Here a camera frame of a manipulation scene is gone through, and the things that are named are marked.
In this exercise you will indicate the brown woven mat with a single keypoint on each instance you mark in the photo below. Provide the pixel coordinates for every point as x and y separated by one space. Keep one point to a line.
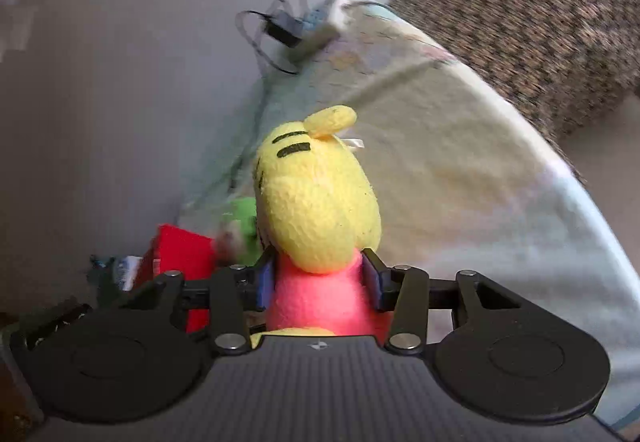
525 11

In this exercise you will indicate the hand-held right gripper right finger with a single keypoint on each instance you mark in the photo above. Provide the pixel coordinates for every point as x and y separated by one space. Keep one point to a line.
372 279

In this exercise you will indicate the green plush toy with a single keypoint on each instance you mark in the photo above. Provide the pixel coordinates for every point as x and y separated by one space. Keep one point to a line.
245 222

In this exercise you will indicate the white power strip with plugs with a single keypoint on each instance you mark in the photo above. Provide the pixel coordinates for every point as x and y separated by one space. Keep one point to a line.
255 13

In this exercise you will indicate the yellow plush toy pink body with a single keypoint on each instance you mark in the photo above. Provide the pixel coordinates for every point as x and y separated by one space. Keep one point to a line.
315 207

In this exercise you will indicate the black charger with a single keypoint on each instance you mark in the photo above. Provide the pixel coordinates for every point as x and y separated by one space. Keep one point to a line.
285 29

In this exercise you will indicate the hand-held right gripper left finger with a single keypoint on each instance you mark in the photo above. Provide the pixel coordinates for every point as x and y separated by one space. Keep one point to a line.
265 279

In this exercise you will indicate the light green printed quilt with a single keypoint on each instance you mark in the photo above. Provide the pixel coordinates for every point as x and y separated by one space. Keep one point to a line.
450 171

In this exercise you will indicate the red cardboard box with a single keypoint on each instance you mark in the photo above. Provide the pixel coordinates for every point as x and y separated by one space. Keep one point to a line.
180 247

